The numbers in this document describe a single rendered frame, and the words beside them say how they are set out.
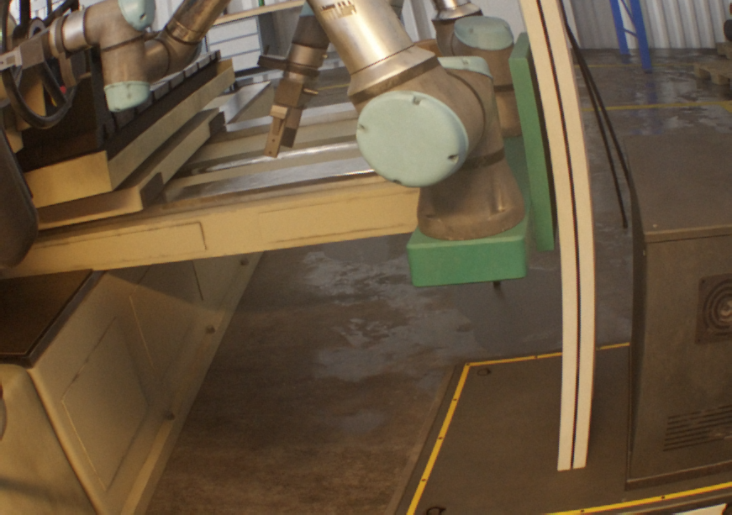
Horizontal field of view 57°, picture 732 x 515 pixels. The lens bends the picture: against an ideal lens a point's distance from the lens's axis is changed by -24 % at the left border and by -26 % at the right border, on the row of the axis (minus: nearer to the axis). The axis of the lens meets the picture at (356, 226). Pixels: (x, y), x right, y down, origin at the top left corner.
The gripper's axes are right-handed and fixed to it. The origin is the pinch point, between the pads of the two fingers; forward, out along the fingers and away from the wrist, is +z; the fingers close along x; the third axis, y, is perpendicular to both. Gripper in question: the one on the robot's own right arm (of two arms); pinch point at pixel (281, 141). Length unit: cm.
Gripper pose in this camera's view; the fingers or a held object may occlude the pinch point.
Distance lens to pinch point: 171.6
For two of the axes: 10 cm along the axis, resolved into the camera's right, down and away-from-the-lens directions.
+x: 1.5, -2.2, 9.6
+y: 9.6, 2.8, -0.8
